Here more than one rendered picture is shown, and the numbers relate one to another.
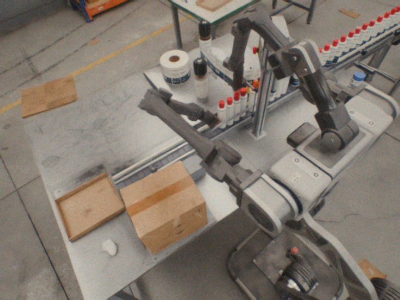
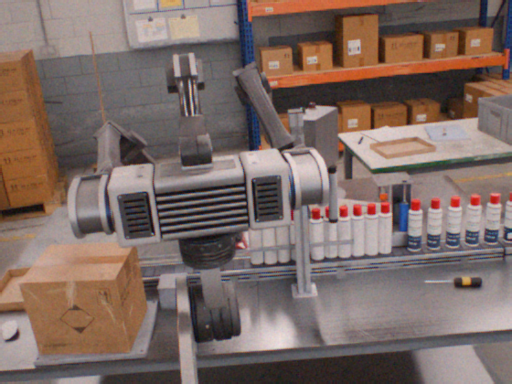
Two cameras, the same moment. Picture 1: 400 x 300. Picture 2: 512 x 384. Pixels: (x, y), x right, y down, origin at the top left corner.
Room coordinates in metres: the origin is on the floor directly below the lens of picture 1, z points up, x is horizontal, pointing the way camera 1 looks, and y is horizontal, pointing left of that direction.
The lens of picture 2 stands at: (-0.56, -1.04, 1.93)
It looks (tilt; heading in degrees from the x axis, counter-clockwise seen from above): 23 degrees down; 28
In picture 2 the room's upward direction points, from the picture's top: 5 degrees counter-clockwise
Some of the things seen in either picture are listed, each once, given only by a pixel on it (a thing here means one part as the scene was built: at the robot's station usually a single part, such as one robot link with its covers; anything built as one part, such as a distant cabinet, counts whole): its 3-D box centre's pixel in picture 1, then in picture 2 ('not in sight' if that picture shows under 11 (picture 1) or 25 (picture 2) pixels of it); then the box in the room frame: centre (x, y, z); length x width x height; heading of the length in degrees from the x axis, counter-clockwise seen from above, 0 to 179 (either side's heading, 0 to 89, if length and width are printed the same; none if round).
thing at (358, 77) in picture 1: (358, 78); not in sight; (1.35, -1.12, 0.87); 0.07 x 0.07 x 0.07
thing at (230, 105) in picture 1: (229, 111); (269, 238); (1.08, -0.20, 0.98); 0.05 x 0.05 x 0.20
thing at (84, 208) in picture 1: (89, 205); (34, 286); (0.65, 0.62, 0.85); 0.30 x 0.26 x 0.04; 118
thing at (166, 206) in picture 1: (166, 208); (88, 296); (0.52, 0.18, 0.99); 0.30 x 0.24 x 0.27; 113
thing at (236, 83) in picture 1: (237, 78); not in sight; (1.19, -0.27, 1.12); 0.10 x 0.07 x 0.07; 119
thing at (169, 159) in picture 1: (237, 119); (288, 264); (1.12, -0.26, 0.86); 1.65 x 0.08 x 0.04; 118
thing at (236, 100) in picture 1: (236, 106); (282, 236); (1.11, -0.25, 0.98); 0.05 x 0.05 x 0.20
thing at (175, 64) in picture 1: (175, 67); not in sight; (1.59, 0.10, 0.95); 0.20 x 0.20 x 0.14
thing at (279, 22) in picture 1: (271, 45); (314, 139); (1.10, -0.40, 1.38); 0.17 x 0.10 x 0.19; 173
